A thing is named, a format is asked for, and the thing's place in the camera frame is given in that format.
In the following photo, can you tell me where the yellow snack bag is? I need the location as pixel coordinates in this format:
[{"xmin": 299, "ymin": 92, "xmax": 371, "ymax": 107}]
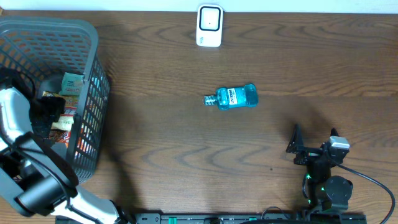
[{"xmin": 42, "ymin": 91, "xmax": 78, "ymax": 131}]

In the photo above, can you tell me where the grey plastic shopping basket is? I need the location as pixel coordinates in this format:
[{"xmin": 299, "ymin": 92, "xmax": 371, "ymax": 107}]
[{"xmin": 1, "ymin": 16, "xmax": 109, "ymax": 183}]

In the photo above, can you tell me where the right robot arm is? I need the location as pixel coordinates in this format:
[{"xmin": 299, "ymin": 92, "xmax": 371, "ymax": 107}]
[{"xmin": 286, "ymin": 124, "xmax": 353, "ymax": 213}]

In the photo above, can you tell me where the white barcode scanner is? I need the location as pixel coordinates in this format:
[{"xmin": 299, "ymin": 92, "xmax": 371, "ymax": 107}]
[{"xmin": 196, "ymin": 4, "xmax": 224, "ymax": 47}]

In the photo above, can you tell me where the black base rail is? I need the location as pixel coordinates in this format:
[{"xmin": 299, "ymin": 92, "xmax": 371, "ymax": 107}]
[{"xmin": 134, "ymin": 212, "xmax": 367, "ymax": 224}]

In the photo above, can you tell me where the red-brown snack bar wrapper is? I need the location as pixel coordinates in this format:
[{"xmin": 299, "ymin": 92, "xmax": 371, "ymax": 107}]
[{"xmin": 48, "ymin": 129, "xmax": 71, "ymax": 147}]

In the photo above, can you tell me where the teal white small packet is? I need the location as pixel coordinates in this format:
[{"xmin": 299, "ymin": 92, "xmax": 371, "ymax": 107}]
[{"xmin": 59, "ymin": 73, "xmax": 84, "ymax": 96}]

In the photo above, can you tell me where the blue mouthwash bottle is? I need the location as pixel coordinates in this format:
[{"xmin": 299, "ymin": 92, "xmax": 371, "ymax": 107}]
[{"xmin": 203, "ymin": 83, "xmax": 259, "ymax": 110}]

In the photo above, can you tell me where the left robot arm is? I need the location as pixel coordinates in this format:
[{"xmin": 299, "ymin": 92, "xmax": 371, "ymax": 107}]
[{"xmin": 1, "ymin": 68, "xmax": 135, "ymax": 223}]

